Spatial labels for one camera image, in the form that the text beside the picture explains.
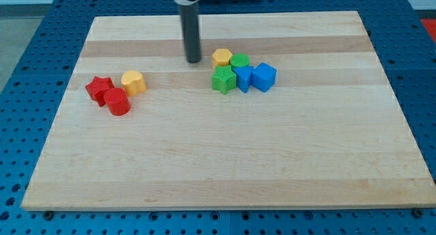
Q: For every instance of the green star block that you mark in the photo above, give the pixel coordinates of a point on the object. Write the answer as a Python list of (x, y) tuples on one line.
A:
[(223, 79)]

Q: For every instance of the red star block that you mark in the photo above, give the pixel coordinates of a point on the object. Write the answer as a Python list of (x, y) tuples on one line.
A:
[(97, 88)]

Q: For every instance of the blue triangle block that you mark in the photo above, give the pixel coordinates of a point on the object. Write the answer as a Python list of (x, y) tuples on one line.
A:
[(243, 77)]

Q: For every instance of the yellow hexagon block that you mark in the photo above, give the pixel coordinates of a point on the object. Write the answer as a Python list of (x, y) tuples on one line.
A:
[(221, 57)]

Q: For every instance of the green cylinder block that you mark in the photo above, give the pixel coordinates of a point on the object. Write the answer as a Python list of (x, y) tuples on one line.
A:
[(239, 60)]

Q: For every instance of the blue cube block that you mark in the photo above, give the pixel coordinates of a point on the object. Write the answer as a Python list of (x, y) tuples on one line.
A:
[(263, 77)]

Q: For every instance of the light wooden board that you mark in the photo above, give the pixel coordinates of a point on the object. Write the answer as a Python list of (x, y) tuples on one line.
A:
[(329, 134)]

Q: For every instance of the yellow heart block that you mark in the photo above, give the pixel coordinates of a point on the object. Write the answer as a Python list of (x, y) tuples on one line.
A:
[(133, 82)]

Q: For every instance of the red cylinder block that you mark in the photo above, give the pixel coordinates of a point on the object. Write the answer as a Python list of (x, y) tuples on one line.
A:
[(117, 101)]

